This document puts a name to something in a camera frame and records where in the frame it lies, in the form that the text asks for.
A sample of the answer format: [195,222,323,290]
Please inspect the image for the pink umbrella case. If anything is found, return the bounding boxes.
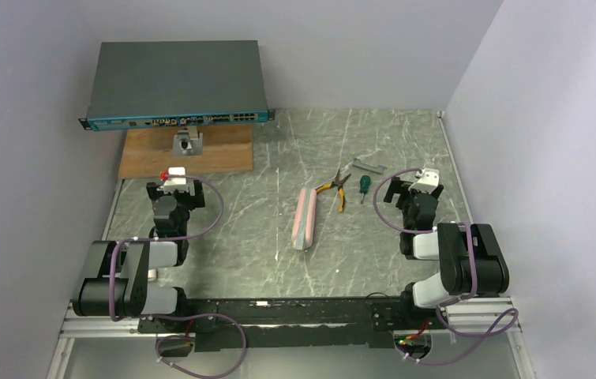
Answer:
[291,187,317,251]

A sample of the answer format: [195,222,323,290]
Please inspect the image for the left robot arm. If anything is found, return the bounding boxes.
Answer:
[71,180,204,318]

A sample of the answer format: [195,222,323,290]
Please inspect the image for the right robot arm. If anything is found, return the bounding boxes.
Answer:
[383,176,510,310]

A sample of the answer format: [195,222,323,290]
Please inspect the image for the wooden board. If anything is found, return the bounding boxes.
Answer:
[118,124,253,179]

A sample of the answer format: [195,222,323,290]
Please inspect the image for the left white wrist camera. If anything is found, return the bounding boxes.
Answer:
[160,167,189,192]

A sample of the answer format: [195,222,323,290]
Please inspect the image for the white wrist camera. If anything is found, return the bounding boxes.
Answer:
[409,168,440,193]
[160,167,189,192]

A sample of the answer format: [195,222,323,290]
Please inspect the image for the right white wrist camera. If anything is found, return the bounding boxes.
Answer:
[409,168,440,193]

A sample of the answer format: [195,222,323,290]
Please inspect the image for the green handled screwdriver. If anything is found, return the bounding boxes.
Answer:
[359,174,372,205]

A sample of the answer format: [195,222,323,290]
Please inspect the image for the grey metal stand bracket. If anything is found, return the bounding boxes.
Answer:
[173,126,203,157]

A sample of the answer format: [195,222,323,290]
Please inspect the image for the yellow handled pliers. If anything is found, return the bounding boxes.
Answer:
[316,169,350,212]

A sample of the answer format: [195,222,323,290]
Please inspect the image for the aluminium frame rail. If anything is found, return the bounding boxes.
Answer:
[47,297,537,378]

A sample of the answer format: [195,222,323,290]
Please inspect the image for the grey blue network switch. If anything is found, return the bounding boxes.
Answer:
[79,40,276,131]

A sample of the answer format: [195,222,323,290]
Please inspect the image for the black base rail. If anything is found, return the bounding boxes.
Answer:
[137,292,444,352]

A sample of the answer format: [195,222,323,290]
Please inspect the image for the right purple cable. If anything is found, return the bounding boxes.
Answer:
[373,168,520,366]

